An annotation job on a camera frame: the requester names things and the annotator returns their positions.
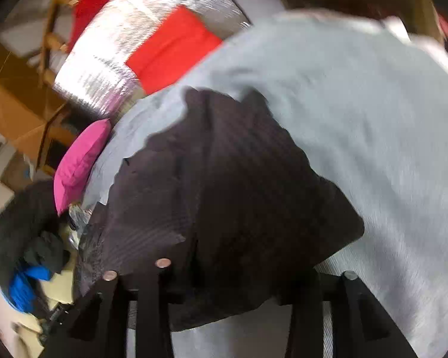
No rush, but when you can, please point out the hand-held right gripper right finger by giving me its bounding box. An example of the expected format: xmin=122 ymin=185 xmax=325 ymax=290
xmin=286 ymin=268 xmax=419 ymax=358

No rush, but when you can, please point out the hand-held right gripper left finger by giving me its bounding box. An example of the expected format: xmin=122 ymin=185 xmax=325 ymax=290
xmin=56 ymin=257 xmax=174 ymax=358

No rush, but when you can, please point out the dark quilted jacket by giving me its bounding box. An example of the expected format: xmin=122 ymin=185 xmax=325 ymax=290
xmin=73 ymin=87 xmax=366 ymax=332

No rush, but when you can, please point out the pile of dark clothes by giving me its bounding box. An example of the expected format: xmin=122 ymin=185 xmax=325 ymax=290
xmin=0 ymin=179 xmax=79 ymax=308

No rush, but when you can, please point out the bright blue garment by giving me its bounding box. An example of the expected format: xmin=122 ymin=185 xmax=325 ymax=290
xmin=8 ymin=265 xmax=55 ymax=314

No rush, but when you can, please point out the dark teal garment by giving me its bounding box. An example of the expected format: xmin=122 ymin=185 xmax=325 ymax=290
xmin=24 ymin=230 xmax=71 ymax=274

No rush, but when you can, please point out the crumpled silver foil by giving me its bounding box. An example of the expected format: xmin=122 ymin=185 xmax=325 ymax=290
xmin=68 ymin=203 xmax=95 ymax=250

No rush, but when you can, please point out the pink pillow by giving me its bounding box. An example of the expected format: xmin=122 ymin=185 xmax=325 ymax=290
xmin=54 ymin=118 xmax=112 ymax=217

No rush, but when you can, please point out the light grey bed sheet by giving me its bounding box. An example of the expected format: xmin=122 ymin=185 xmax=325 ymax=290
xmin=81 ymin=9 xmax=448 ymax=358

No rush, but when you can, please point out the cardboard box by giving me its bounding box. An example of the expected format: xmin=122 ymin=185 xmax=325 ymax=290
xmin=0 ymin=41 xmax=72 ymax=150

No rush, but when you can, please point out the silver foil mat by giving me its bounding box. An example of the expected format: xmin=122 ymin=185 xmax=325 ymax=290
xmin=52 ymin=0 xmax=252 ymax=121

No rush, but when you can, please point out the wooden chair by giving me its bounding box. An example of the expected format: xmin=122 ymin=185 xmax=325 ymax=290
xmin=36 ymin=0 xmax=81 ymax=87

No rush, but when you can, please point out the wooden table frame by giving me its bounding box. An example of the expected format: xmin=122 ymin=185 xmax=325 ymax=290
xmin=36 ymin=110 xmax=80 ymax=177

